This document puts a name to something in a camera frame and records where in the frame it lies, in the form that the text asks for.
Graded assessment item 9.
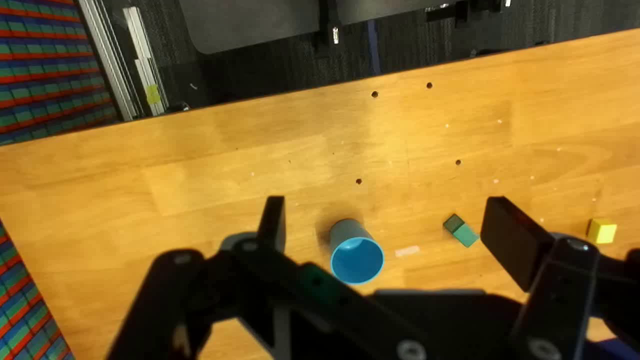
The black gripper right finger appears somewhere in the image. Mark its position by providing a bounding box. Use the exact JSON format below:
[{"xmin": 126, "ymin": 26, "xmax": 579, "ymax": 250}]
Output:
[{"xmin": 478, "ymin": 194, "xmax": 640, "ymax": 360}]

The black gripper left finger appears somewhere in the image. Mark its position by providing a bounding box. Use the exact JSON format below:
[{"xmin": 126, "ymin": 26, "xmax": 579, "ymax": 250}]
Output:
[{"xmin": 106, "ymin": 194, "xmax": 377, "ymax": 360}]

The yellow wooden cube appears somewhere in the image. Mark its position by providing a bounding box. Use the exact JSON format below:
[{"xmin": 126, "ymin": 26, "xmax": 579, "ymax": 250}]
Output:
[{"xmin": 584, "ymin": 217, "xmax": 621, "ymax": 246}]

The green wooden cube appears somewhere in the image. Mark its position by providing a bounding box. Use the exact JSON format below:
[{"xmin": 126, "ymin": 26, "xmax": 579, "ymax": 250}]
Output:
[{"xmin": 442, "ymin": 212, "xmax": 481, "ymax": 250}]

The blue plastic cup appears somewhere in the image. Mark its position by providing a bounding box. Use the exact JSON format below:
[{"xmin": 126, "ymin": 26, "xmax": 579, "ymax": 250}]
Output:
[{"xmin": 327, "ymin": 218, "xmax": 389, "ymax": 288}]

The white aluminium rail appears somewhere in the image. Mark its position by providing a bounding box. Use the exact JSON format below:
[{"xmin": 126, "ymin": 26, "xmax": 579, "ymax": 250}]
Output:
[{"xmin": 123, "ymin": 6, "xmax": 167, "ymax": 116}]

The grey aluminium rail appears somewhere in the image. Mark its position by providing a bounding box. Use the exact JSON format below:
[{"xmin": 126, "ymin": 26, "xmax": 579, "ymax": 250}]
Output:
[{"xmin": 78, "ymin": 0, "xmax": 145, "ymax": 122}]

